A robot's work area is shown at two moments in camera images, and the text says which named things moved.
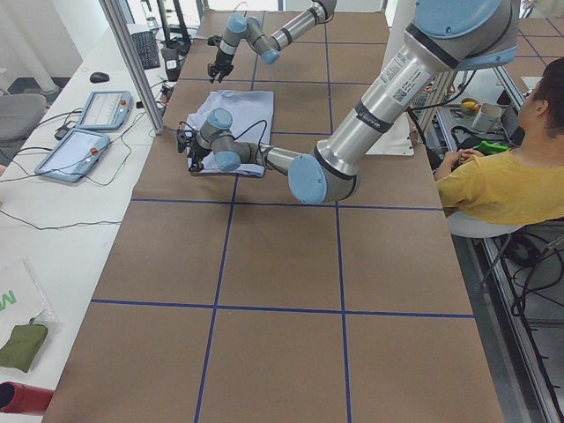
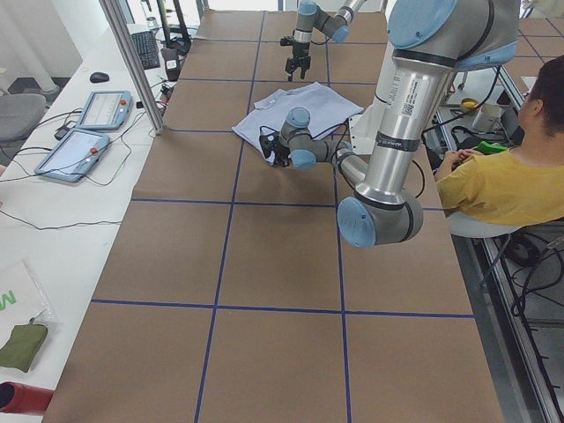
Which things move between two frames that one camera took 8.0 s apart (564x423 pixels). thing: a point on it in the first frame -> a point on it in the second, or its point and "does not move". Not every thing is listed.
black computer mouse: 99,77 does not move
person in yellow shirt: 523,185 does not move
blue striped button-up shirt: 251,115 -> 325,108
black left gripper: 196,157 -> 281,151
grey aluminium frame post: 116,22 does not move
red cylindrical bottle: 22,398 does not move
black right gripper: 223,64 -> 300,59
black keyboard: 147,48 does not move
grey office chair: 19,115 does not move
